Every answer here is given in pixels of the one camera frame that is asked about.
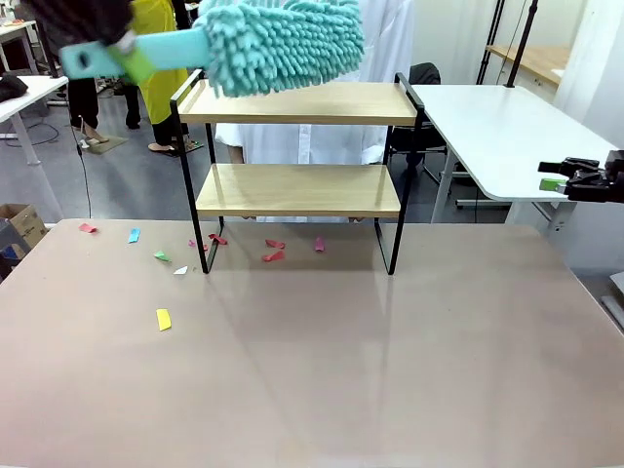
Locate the green paper scrap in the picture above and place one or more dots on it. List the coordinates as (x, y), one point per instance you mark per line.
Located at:
(163, 256)

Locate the brown cardboard box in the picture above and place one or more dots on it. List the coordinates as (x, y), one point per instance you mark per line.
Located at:
(19, 224)

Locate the black bundle on desk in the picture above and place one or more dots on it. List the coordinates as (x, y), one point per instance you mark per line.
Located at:
(12, 88)

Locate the person's right forearm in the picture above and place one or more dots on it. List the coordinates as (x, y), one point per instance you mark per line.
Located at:
(226, 134)

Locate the blue paper scrap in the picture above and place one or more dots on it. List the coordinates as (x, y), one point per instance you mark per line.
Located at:
(134, 236)

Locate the wooden background table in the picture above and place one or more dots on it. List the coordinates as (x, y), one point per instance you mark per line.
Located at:
(536, 56)

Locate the black and wood shelf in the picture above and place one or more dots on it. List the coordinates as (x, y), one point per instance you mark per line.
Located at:
(302, 105)

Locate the person in yellow apron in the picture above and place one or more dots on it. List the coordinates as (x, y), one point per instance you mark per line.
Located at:
(163, 97)

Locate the person's right hand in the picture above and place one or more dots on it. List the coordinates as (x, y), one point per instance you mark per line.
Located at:
(236, 153)

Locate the black tripod legs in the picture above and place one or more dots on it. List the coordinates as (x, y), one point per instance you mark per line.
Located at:
(491, 34)

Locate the person in white coat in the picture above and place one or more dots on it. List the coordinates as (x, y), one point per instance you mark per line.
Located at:
(312, 141)

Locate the magenta paper scrap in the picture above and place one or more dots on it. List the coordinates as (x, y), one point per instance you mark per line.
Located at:
(319, 244)

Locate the white paper scrap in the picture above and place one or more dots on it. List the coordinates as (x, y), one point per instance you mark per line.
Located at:
(180, 270)

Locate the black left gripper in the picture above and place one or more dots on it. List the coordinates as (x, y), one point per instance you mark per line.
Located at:
(78, 19)

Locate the yellow paper scrap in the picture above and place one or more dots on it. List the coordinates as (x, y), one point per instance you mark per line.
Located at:
(164, 320)

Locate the grey metal plate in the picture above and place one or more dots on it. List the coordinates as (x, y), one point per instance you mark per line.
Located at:
(615, 292)

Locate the long red paper scrap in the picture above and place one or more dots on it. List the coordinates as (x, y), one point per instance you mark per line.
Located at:
(218, 239)

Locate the teal microfiber duster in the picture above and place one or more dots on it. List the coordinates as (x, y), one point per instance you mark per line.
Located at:
(273, 44)

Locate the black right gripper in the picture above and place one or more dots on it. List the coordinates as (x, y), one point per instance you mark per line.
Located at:
(597, 187)

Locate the white side table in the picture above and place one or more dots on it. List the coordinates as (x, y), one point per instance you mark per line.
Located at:
(497, 127)

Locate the grey floor mat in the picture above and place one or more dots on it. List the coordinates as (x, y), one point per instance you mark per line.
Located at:
(105, 145)

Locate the black office chair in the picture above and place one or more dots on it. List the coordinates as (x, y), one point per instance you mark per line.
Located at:
(426, 73)

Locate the white desk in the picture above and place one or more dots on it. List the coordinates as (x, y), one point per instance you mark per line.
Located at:
(34, 97)

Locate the black stand pole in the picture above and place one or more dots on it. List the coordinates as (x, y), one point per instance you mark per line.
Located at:
(520, 46)

